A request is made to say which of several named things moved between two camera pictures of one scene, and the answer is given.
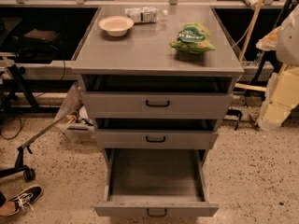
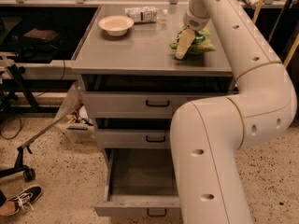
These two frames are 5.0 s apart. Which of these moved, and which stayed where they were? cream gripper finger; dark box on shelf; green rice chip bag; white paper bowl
Moved: cream gripper finger
Stayed: dark box on shelf; white paper bowl; green rice chip bag
